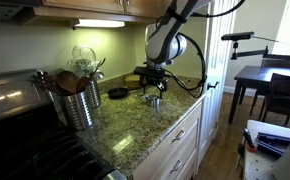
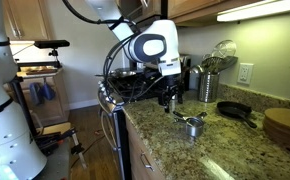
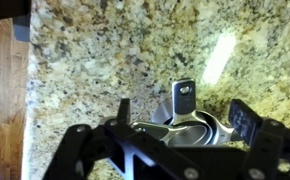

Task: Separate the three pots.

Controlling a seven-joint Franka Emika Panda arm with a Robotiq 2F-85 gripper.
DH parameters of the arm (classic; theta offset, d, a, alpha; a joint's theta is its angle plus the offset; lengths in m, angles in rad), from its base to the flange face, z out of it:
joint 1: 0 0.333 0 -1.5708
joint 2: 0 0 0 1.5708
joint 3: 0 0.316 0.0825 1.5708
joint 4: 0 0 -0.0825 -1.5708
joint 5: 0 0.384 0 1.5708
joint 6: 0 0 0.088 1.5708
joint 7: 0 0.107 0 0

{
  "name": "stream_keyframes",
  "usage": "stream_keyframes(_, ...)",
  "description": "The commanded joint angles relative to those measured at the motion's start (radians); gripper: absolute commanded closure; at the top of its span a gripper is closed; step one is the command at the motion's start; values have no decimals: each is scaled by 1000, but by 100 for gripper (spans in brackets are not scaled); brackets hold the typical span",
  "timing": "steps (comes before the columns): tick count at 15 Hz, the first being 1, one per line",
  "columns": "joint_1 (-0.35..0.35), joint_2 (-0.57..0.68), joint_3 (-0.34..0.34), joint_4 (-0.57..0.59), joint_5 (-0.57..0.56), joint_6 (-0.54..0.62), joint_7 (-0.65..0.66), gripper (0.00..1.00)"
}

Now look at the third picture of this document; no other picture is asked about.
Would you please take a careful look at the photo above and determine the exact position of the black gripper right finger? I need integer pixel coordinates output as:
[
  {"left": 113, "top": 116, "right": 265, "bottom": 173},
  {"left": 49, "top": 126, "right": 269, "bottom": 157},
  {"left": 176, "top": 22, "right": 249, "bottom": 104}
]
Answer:
[{"left": 228, "top": 98, "right": 290, "bottom": 180}]

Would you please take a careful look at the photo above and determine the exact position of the medium steel measuring cup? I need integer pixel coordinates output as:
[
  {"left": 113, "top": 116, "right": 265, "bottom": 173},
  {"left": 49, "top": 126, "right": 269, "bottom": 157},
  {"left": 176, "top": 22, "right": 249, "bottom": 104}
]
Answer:
[{"left": 130, "top": 120, "right": 173, "bottom": 141}]

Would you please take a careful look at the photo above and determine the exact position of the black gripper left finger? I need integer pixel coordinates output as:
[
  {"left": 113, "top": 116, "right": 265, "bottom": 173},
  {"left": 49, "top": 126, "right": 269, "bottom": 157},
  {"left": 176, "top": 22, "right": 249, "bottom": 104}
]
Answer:
[{"left": 42, "top": 97, "right": 199, "bottom": 180}]

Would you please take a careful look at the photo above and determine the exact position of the small steel measuring cup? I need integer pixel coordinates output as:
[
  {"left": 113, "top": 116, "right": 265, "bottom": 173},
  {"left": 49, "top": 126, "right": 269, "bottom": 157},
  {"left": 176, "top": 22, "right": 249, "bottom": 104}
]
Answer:
[{"left": 213, "top": 119, "right": 243, "bottom": 145}]

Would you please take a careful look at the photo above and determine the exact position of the large steel measuring cup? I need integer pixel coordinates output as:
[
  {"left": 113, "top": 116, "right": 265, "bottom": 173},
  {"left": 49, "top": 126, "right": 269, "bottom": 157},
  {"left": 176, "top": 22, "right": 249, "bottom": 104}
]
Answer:
[{"left": 151, "top": 78, "right": 216, "bottom": 148}]

